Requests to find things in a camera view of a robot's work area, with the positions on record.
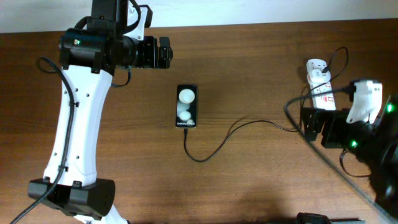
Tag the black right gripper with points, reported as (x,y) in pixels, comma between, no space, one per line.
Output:
(333,119)

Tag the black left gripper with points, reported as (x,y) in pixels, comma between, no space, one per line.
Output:
(149,61)

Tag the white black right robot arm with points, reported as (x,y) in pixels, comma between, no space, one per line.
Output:
(374,144)

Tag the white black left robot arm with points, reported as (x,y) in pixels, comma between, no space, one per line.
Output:
(111,37)

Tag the white USB charger adapter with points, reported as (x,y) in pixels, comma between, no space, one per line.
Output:
(317,77)

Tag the white power strip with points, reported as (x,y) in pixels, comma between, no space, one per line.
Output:
(320,99)

